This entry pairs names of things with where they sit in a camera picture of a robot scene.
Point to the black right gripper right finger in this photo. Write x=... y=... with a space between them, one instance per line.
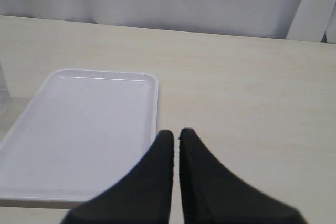
x=211 y=193

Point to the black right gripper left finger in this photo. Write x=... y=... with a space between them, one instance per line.
x=141 y=196

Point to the clear plastic tall container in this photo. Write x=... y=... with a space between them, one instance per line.
x=5 y=97

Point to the white rectangular plastic tray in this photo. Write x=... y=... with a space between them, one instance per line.
x=80 y=134

